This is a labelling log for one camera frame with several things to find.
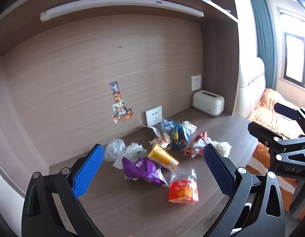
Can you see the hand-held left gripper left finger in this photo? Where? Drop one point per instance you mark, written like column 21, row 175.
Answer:
column 89, row 170

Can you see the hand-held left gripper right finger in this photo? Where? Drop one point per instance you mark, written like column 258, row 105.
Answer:
column 219, row 172

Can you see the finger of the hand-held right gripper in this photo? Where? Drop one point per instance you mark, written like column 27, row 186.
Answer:
column 263, row 132
column 287, row 111

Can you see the clear plastic box blue label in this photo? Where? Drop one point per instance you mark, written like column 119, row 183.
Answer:
column 167, row 124

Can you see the large white crumpled tissue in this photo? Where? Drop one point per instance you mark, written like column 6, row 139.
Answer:
column 223, row 148

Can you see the clear plastic bag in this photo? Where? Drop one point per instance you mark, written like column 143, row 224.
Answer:
column 114, row 149

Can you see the red white crumpled wrapper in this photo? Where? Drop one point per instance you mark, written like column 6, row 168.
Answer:
column 195, row 145

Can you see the orange snack packet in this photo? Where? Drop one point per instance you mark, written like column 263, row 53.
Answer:
column 183, row 190

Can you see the cream padded headboard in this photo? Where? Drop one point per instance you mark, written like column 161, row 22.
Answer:
column 251, row 84

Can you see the white crumpled plastic wrap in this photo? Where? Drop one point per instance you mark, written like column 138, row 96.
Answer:
column 134, row 150

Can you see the blue crumpled wrapper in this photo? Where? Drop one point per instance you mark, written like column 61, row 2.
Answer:
column 179, row 135

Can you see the dark framed window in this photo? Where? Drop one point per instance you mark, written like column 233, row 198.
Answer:
column 294, row 56

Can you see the purple snack bag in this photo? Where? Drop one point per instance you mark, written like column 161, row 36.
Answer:
column 145, row 171

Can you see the yellow paper cup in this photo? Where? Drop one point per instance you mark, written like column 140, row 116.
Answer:
column 162, row 156

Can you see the white tissue box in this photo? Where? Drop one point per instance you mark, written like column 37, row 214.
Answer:
column 208, row 102

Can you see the gold crumpled wrapper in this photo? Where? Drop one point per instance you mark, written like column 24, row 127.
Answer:
column 162, row 142

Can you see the strip of colourful stickers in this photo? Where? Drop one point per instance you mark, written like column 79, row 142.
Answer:
column 120, row 106

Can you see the blue-grey curtain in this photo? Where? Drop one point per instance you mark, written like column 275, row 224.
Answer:
column 263, row 34

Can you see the white light bar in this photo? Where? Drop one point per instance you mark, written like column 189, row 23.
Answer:
column 118, row 6

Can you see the white wall socket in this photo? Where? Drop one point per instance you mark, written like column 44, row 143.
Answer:
column 154, row 116
column 196, row 82

